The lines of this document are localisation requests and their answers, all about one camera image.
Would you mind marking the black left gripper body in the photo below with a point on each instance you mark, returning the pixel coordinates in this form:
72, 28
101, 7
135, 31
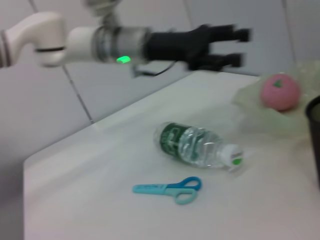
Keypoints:
175, 46

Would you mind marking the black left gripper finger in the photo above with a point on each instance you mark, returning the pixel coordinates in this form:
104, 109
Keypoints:
222, 61
230, 33

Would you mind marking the pink toy peach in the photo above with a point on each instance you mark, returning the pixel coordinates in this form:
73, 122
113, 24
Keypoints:
280, 92

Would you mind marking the clear green-label water bottle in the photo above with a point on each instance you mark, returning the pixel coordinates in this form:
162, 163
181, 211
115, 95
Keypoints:
190, 145

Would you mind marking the blue teal scissors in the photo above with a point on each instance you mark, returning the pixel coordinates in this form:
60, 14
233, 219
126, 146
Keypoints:
170, 188

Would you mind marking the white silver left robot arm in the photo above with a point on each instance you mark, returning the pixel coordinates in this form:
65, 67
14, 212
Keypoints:
50, 42

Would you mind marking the translucent green fruit plate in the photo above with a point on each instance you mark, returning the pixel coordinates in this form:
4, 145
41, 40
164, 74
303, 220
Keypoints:
275, 122

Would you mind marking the black mesh pen holder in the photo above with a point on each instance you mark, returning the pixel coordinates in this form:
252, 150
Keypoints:
315, 140

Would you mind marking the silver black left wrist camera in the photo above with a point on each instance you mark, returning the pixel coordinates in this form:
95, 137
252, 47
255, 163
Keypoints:
102, 6

